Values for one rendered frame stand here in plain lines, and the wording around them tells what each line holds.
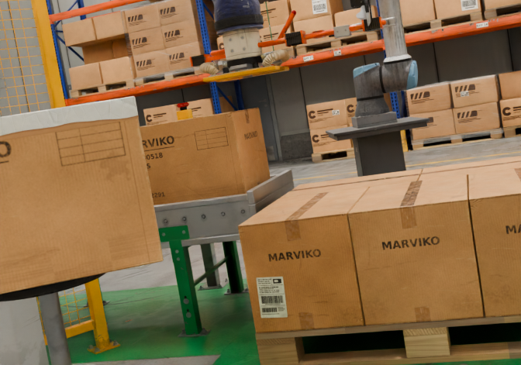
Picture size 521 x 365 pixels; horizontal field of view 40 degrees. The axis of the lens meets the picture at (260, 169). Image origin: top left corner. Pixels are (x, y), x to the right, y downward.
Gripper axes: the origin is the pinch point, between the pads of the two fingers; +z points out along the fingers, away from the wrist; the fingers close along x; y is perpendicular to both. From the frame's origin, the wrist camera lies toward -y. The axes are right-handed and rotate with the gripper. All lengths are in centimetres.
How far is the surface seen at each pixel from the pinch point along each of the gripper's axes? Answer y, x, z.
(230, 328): 77, 31, 123
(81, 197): 54, 174, 42
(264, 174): 61, -7, 60
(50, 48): 131, 46, -11
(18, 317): 126, 109, 87
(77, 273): 58, 176, 59
